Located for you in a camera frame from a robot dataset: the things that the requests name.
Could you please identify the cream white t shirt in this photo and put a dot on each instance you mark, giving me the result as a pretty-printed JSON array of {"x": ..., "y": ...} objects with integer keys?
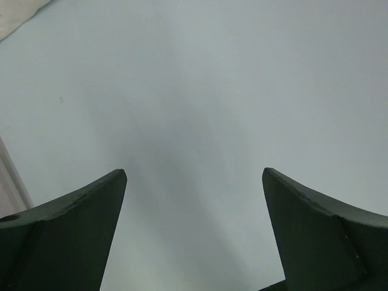
[{"x": 15, "y": 13}]

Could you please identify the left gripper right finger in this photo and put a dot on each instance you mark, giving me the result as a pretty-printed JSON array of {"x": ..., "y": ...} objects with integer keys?
[{"x": 323, "y": 243}]

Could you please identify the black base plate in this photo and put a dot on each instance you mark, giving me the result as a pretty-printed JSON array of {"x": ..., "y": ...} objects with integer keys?
[{"x": 279, "y": 286}]

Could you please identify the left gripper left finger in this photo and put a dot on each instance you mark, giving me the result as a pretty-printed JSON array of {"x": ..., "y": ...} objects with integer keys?
[{"x": 63, "y": 244}]

